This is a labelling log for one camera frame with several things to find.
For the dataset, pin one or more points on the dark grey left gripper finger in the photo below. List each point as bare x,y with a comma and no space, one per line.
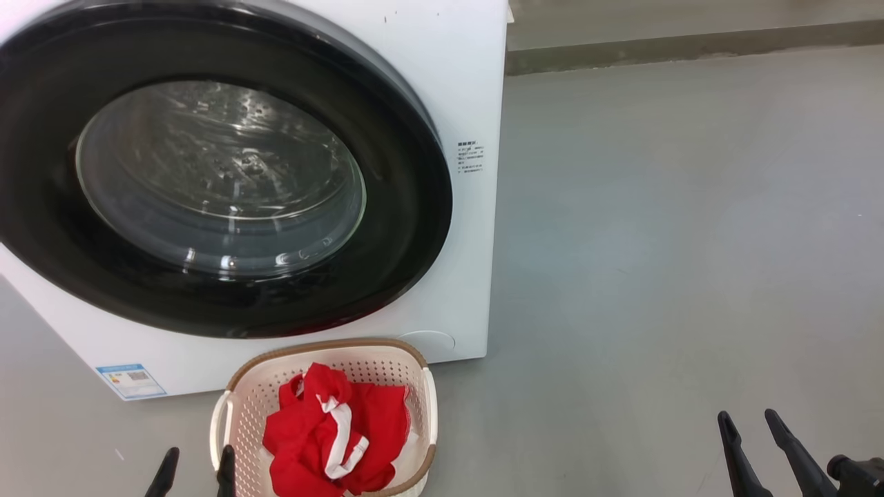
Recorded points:
166,476
226,476

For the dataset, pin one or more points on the black round glass washer door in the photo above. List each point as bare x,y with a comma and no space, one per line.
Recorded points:
407,228

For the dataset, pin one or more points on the blue energy label sticker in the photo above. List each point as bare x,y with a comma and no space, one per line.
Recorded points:
131,381

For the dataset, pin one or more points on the cream basket with brown rim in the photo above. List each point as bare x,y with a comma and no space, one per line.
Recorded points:
248,400

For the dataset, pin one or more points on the red garment with white trim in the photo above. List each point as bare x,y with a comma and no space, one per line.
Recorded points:
304,435

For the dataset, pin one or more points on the white front-load washing machine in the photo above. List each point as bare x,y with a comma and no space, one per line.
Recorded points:
456,83

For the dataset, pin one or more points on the round white filter cover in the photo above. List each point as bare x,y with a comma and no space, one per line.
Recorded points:
429,342

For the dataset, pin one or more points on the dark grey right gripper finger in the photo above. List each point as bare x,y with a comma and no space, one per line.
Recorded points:
801,462
742,462

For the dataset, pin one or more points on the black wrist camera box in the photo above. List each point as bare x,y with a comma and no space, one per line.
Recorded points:
860,478

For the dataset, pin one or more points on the small text sticker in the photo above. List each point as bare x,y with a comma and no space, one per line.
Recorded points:
470,157

